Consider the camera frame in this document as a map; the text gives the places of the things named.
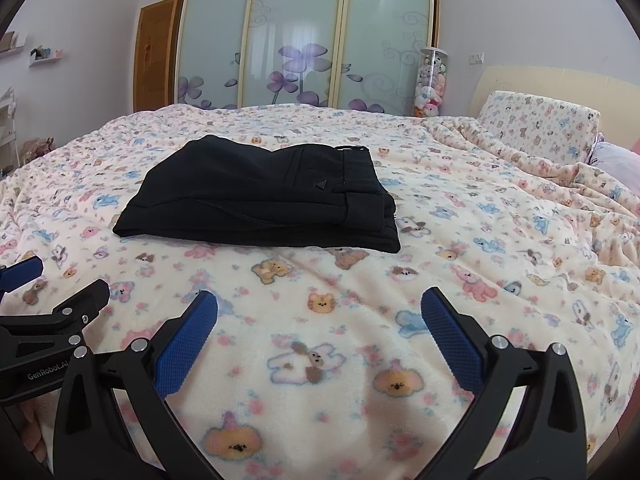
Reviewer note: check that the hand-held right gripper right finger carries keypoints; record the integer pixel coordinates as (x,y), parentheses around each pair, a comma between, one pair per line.
(450,335)

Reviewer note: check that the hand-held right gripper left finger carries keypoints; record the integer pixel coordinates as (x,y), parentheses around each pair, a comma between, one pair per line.
(185,342)

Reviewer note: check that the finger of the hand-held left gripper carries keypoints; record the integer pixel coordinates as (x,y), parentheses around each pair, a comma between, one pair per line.
(20,272)
(82,302)

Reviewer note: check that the black pants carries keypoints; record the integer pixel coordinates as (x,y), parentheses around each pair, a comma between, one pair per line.
(260,195)

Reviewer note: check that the person's left hand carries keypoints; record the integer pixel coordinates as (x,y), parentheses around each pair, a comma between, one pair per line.
(32,427)

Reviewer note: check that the heap of plush toys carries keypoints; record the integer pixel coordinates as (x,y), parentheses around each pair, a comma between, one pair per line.
(36,146)

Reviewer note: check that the animal print fleece blanket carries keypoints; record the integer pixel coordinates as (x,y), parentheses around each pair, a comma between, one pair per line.
(325,280)

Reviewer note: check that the animal print pillow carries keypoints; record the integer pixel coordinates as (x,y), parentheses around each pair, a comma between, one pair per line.
(540,125)

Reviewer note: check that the pink pillow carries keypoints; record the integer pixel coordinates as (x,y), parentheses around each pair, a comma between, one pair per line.
(617,160)

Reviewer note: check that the clear tube of plush toys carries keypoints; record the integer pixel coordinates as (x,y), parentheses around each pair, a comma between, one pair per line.
(430,85)

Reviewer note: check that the wooden door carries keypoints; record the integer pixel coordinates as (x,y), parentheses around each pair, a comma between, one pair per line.
(155,55)

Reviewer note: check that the beige headboard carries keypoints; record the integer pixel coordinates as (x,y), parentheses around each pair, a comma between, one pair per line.
(560,82)

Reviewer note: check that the floral glass sliding wardrobe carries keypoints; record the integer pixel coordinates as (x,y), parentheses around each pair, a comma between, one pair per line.
(300,30)

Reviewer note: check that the white wall shelf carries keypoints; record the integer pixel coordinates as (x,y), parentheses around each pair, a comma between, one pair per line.
(46,56)
(10,45)

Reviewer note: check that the white wall switch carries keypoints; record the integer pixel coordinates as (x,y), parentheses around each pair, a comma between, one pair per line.
(477,58)

